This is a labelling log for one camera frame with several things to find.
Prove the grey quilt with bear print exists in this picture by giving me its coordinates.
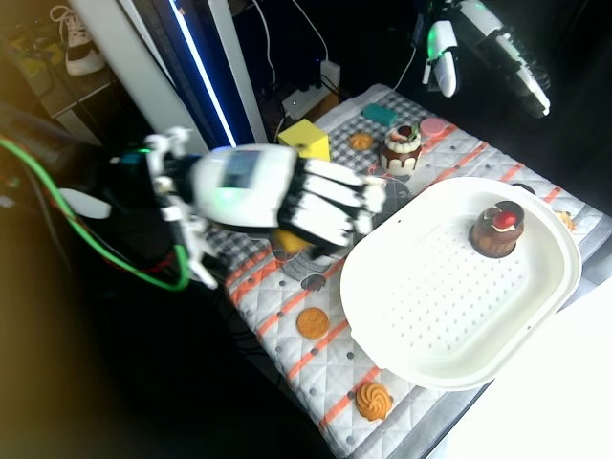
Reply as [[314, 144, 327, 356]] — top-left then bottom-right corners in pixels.
[[205, 83, 612, 459]]

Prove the white column with blue light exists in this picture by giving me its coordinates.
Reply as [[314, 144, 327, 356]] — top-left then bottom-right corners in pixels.
[[66, 0, 269, 149]]

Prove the cream topped chocolate cupcake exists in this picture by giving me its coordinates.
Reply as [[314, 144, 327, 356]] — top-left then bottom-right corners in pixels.
[[380, 123, 424, 177]]

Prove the brown chocolate cake with cherry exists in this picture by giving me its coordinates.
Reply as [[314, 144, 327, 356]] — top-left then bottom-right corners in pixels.
[[468, 200, 526, 259]]

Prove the toy ice cream cone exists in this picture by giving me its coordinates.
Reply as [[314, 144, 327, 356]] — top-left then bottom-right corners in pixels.
[[272, 229, 315, 253]]

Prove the teal block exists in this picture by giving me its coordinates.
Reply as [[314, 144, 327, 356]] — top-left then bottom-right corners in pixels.
[[361, 102, 399, 128]]

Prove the ragged-edged cookie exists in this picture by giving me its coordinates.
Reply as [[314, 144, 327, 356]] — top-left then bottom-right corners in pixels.
[[554, 209, 578, 234]]

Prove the white cable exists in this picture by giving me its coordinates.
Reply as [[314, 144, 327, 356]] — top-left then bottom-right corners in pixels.
[[392, 41, 418, 91], [251, 0, 279, 87], [291, 0, 332, 63]]

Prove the pink round disc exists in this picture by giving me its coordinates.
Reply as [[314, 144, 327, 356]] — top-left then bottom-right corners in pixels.
[[419, 117, 448, 140]]

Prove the swirl cookie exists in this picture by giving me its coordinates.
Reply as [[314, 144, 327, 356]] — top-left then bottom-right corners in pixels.
[[354, 381, 394, 423]]

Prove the yellow block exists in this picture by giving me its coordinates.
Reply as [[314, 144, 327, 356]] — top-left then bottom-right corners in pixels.
[[276, 119, 332, 164]]

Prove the flat round cookie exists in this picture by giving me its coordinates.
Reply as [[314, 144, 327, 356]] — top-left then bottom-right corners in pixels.
[[295, 307, 331, 341]]

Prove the white sneaker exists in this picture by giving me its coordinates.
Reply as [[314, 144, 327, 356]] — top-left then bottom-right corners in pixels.
[[50, 4, 107, 77]]

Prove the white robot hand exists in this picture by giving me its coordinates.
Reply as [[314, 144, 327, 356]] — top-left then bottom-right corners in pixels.
[[420, 0, 552, 120], [189, 142, 388, 262]]

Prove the white power strip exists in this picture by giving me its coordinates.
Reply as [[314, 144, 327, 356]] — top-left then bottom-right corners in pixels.
[[281, 85, 336, 120]]

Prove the thick green cable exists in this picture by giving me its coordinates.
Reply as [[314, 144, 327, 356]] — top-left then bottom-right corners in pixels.
[[0, 136, 191, 293]]

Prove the grey shelf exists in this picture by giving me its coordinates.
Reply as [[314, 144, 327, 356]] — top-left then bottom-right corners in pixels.
[[47, 78, 114, 144]]

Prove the white perforated oval tray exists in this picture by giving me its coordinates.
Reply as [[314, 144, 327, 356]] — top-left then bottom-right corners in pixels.
[[339, 175, 583, 393]]

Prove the white plug adapter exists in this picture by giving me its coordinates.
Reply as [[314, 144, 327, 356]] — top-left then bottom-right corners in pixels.
[[318, 59, 341, 90]]

